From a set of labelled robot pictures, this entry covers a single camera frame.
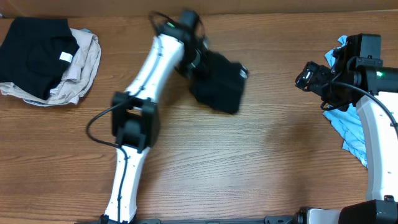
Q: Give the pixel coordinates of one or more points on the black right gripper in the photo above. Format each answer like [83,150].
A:
[325,83]

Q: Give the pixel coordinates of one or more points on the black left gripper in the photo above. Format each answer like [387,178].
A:
[205,74]

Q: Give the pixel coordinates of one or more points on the black t-shirt with logo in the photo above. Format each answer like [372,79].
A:
[219,83]

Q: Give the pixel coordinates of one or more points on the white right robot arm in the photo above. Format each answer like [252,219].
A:
[377,110]

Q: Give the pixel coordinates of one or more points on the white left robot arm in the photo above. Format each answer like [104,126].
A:
[135,121]

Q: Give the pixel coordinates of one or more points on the light blue t-shirt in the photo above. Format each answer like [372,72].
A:
[348,125]

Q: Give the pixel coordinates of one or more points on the folded beige garment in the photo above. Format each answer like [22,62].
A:
[77,79]

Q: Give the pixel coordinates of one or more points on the folded black shirt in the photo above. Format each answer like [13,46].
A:
[35,53]

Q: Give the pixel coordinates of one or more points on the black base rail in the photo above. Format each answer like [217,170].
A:
[214,221]

